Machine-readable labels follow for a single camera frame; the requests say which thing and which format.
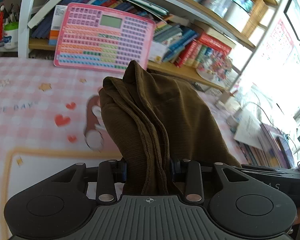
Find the white leaning book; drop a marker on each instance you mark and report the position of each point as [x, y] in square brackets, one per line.
[42, 12]

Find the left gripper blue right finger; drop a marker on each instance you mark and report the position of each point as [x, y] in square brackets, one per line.
[184, 170]

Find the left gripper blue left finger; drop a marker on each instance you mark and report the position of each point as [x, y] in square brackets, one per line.
[112, 170]

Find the stack of notebooks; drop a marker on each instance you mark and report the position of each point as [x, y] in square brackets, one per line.
[276, 151]

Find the brown corduroy pants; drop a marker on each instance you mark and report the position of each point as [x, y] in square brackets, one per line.
[154, 118]

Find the colourful flower ornament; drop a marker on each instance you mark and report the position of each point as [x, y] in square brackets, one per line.
[215, 68]

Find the pink toy keyboard tablet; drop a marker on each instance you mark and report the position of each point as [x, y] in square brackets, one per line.
[101, 38]

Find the white paper sheet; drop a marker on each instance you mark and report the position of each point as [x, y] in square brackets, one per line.
[248, 130]

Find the pink checkered desk mat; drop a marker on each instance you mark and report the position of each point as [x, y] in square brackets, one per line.
[50, 118]

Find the red dictionary books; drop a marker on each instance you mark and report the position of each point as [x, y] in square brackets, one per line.
[195, 52]

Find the white green pen cup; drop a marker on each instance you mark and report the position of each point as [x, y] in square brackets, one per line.
[11, 35]

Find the orange white box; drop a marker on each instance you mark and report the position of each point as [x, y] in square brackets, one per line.
[56, 24]

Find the white bookshelf frame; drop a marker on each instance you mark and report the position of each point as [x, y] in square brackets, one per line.
[189, 8]

